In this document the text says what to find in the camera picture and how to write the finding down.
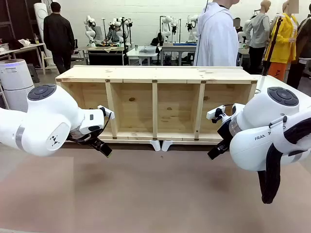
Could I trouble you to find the cluttered white side table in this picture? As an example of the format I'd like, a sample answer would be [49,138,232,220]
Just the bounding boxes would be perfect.
[0,38,47,75]

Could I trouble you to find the mannequin in dark jacket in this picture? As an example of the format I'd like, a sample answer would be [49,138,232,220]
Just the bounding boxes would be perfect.
[286,13,311,89]

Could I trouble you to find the wooden top background table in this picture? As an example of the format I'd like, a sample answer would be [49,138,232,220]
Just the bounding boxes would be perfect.
[86,45,126,66]

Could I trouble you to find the black tripod stand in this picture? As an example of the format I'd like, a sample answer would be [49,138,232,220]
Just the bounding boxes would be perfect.
[261,14,284,76]

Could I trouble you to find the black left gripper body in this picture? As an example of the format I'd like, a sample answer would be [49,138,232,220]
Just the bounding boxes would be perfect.
[67,131,104,147]

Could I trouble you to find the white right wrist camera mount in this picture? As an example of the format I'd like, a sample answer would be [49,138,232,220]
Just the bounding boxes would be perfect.
[206,105,230,123]

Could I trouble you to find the seated person black sweater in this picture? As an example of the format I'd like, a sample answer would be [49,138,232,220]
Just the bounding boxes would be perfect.
[233,17,246,34]

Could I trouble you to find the light wooden step stool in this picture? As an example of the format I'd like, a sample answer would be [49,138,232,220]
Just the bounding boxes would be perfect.
[41,50,55,75]

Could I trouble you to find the grey background table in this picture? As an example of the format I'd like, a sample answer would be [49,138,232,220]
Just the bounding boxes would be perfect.
[160,43,198,66]

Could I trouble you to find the black cable sleeve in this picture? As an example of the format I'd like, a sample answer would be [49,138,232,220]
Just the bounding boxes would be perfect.
[257,118,311,204]

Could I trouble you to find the seated person with headset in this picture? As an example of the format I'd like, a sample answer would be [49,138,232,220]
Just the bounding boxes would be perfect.
[105,23,122,43]

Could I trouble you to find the standing person in black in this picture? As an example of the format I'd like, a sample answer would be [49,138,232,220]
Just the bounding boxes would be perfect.
[43,1,76,75]

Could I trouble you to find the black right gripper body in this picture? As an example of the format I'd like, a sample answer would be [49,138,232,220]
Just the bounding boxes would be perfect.
[216,119,235,148]

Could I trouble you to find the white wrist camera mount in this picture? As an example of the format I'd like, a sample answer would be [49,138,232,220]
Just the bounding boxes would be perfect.
[97,105,115,121]
[206,105,230,123]

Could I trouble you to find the mannequin in grey hoodie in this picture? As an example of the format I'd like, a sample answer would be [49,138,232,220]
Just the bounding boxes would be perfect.
[244,0,271,74]

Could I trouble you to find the grey background monitor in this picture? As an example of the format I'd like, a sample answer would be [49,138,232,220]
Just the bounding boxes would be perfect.
[93,25,104,41]

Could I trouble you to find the dark plastic stool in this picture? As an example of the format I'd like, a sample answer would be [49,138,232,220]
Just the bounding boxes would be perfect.
[27,63,40,83]

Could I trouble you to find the mannequin in yellow jacket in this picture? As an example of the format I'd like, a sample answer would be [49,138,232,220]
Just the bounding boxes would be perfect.
[263,0,300,82]

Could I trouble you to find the white background table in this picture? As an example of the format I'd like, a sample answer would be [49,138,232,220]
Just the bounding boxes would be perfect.
[126,45,163,66]

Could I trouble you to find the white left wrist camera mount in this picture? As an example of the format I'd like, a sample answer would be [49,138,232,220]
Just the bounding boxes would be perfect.
[97,105,115,121]

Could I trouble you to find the person in white hoodie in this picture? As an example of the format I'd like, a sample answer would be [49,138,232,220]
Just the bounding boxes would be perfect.
[194,0,240,67]

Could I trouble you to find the white cylindrical air purifier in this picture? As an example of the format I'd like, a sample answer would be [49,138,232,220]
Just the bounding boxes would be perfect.
[0,59,35,113]

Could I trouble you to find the white tall air conditioner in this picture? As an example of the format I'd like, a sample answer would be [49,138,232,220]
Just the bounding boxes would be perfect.
[33,2,54,67]

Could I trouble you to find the light wooden shelf unit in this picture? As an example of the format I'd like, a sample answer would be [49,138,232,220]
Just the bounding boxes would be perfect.
[55,65,259,142]

